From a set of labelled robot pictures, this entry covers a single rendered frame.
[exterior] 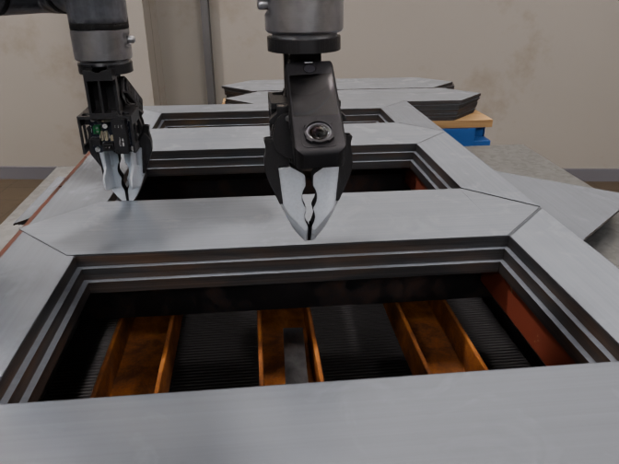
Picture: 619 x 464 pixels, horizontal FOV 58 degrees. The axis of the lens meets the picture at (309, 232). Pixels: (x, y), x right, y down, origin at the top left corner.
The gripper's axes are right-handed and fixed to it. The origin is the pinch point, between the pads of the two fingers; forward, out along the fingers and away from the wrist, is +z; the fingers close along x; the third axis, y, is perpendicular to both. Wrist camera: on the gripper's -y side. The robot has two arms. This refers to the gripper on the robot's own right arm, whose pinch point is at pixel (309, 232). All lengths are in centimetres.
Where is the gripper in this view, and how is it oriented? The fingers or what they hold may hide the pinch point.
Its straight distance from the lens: 60.1
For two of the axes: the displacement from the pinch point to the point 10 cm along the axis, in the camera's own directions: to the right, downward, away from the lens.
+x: -9.9, 0.6, -1.0
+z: 0.1, 9.0, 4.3
